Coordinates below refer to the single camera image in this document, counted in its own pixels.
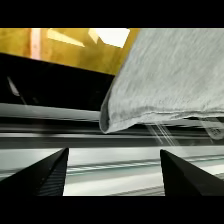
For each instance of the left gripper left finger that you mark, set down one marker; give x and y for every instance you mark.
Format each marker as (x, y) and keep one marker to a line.
(43, 178)

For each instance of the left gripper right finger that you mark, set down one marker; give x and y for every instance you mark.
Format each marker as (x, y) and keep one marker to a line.
(186, 178)

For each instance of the grey shirt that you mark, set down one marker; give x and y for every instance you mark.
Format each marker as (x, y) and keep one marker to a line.
(170, 76)

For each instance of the silver frame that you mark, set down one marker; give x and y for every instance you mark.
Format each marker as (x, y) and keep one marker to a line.
(83, 140)

